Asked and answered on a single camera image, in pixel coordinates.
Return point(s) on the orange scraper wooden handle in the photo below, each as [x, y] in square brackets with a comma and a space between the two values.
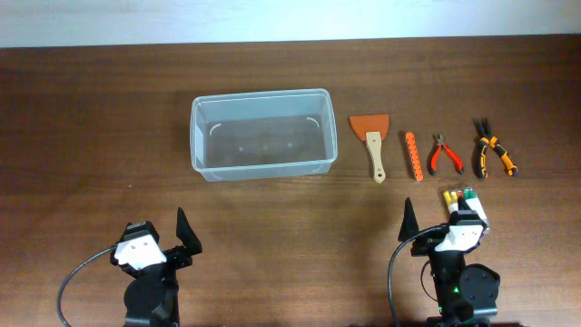
[372, 129]

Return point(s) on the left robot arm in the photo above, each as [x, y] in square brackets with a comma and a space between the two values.
[151, 299]

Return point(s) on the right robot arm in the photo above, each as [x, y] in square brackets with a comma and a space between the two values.
[466, 293]

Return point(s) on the orange bit holder strip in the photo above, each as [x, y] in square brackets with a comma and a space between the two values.
[414, 156]

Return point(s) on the clear pack of markers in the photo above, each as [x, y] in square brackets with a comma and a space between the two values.
[451, 198]

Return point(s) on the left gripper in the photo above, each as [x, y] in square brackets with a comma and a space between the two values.
[183, 232]

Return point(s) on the orange black needle-nose pliers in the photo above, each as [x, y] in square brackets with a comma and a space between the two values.
[487, 141]

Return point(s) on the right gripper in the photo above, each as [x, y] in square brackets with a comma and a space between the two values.
[425, 242]

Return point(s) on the clear plastic container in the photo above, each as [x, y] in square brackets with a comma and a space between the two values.
[263, 134]

